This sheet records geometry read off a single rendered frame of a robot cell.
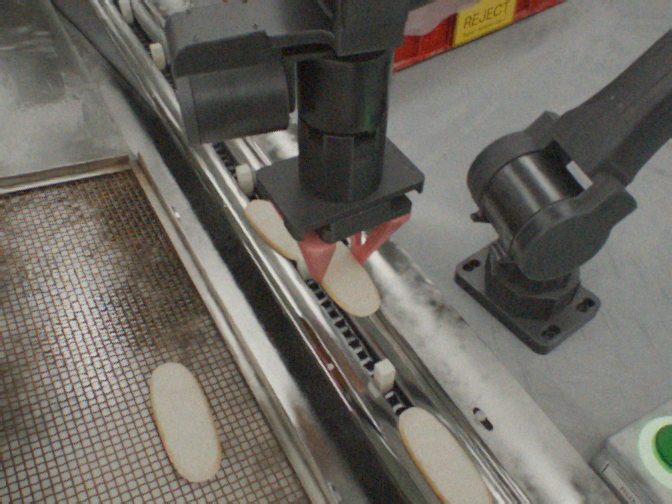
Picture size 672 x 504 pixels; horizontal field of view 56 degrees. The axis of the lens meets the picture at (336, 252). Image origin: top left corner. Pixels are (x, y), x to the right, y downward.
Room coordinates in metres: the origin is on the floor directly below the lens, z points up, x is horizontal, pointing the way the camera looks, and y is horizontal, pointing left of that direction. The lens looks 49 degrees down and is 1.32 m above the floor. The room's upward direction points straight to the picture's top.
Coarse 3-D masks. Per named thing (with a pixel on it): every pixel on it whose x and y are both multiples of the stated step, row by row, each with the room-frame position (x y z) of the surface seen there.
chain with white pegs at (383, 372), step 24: (120, 0) 0.88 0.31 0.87; (144, 48) 0.80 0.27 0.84; (168, 72) 0.74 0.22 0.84; (216, 144) 0.59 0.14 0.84; (240, 168) 0.51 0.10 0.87; (336, 312) 0.35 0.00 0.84; (360, 360) 0.29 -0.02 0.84; (384, 360) 0.28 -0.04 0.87; (384, 384) 0.26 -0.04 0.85; (408, 408) 0.25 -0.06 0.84
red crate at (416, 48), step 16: (224, 0) 0.95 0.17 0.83; (528, 0) 0.92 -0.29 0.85; (544, 0) 0.95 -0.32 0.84; (560, 0) 0.96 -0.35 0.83; (448, 16) 0.82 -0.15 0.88; (432, 32) 0.81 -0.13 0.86; (448, 32) 0.82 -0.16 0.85; (400, 48) 0.78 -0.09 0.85; (416, 48) 0.79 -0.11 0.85; (432, 48) 0.81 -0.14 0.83; (448, 48) 0.82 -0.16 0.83; (400, 64) 0.77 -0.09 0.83
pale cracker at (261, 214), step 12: (252, 204) 0.47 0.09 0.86; (264, 204) 0.47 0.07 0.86; (252, 216) 0.45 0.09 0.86; (264, 216) 0.45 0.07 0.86; (276, 216) 0.45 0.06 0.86; (264, 228) 0.44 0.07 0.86; (276, 228) 0.44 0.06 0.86; (276, 240) 0.42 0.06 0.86; (288, 240) 0.42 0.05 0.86; (288, 252) 0.41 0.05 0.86
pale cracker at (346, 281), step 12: (336, 252) 0.34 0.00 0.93; (348, 252) 0.34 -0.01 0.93; (336, 264) 0.32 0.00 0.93; (348, 264) 0.33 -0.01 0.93; (360, 264) 0.33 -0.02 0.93; (324, 276) 0.31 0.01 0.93; (336, 276) 0.31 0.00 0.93; (348, 276) 0.31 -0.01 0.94; (360, 276) 0.31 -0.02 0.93; (324, 288) 0.31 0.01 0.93; (336, 288) 0.30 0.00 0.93; (348, 288) 0.30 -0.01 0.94; (360, 288) 0.30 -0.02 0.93; (372, 288) 0.30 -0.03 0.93; (336, 300) 0.29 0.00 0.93; (348, 300) 0.29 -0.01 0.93; (360, 300) 0.29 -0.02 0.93; (372, 300) 0.29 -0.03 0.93; (348, 312) 0.28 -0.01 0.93; (360, 312) 0.28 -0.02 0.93; (372, 312) 0.28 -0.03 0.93
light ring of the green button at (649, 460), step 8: (648, 424) 0.21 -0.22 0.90; (656, 424) 0.21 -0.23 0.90; (664, 424) 0.21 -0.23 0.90; (648, 432) 0.20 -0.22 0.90; (640, 440) 0.19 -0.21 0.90; (648, 440) 0.19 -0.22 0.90; (640, 448) 0.19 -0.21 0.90; (648, 448) 0.19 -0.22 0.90; (648, 456) 0.18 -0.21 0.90; (648, 464) 0.18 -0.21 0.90; (656, 464) 0.18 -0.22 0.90; (656, 472) 0.17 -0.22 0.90; (664, 472) 0.17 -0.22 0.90; (664, 480) 0.17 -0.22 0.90
